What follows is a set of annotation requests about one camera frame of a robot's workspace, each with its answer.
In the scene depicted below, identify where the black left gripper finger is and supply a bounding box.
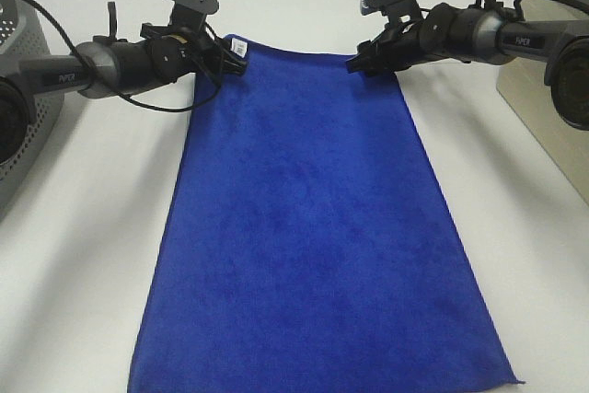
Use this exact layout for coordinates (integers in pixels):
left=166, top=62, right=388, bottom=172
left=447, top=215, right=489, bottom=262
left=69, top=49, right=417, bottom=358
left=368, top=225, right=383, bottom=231
left=223, top=54, right=248, bottom=76

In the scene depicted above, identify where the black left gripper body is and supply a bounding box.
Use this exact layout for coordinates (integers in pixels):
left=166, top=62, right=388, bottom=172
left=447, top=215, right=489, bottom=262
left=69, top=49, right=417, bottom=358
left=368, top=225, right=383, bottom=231
left=140, top=23, right=225, bottom=78

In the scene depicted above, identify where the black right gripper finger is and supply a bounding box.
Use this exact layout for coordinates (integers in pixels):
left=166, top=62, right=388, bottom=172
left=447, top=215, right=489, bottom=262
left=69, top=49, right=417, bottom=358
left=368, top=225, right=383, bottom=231
left=345, top=54, right=371, bottom=74

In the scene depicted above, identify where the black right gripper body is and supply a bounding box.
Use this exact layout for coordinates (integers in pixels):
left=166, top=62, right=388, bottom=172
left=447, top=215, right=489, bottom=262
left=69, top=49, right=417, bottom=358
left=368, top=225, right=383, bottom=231
left=357, top=20, right=428, bottom=75

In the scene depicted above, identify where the blue microfibre towel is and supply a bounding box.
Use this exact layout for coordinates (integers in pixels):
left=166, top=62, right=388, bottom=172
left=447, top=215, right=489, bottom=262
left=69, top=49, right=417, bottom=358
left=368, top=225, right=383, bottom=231
left=128, top=42, right=517, bottom=392

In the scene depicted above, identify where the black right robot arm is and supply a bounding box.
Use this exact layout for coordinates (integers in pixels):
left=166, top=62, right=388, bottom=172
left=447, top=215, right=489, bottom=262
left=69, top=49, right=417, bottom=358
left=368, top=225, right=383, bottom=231
left=346, top=0, right=588, bottom=131

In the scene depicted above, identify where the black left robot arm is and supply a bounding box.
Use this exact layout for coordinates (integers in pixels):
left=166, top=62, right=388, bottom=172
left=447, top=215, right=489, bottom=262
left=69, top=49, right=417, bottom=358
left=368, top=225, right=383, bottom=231
left=1, top=24, right=247, bottom=162

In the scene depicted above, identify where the beige storage box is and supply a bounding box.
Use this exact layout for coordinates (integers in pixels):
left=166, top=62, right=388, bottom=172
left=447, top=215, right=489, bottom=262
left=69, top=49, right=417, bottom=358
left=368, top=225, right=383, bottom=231
left=495, top=0, right=589, bottom=207

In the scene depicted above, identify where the grey perforated plastic basket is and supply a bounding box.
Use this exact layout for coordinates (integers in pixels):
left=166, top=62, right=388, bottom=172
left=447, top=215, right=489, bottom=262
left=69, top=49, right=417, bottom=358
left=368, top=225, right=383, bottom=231
left=1, top=0, right=64, bottom=217

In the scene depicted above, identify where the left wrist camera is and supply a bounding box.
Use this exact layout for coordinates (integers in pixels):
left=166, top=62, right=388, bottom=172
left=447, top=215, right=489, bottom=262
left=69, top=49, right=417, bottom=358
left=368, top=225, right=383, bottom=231
left=169, top=0, right=219, bottom=30

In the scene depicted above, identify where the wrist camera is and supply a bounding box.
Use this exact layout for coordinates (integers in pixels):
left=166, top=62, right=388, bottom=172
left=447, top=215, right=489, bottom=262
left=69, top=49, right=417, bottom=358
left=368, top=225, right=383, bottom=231
left=169, top=0, right=219, bottom=30
left=360, top=0, right=422, bottom=24

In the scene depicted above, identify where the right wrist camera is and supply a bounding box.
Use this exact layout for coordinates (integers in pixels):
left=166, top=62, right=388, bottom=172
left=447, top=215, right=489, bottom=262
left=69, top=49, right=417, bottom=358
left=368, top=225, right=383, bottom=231
left=360, top=0, right=422, bottom=24

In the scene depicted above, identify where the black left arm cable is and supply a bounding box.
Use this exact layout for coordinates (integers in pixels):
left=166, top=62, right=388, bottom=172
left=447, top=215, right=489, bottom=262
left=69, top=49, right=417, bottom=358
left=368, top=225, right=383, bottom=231
left=0, top=0, right=222, bottom=113

